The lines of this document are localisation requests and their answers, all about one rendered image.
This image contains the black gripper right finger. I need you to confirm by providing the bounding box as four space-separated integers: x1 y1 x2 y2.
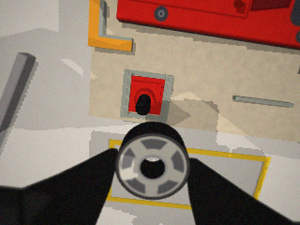
187 157 300 225

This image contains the yellow rectangular outline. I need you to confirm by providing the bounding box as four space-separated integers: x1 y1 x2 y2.
106 139 271 210

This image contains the black tyre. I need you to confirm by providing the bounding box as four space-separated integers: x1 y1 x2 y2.
114 122 190 200

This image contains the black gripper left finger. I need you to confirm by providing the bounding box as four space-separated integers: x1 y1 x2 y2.
0 148 118 225

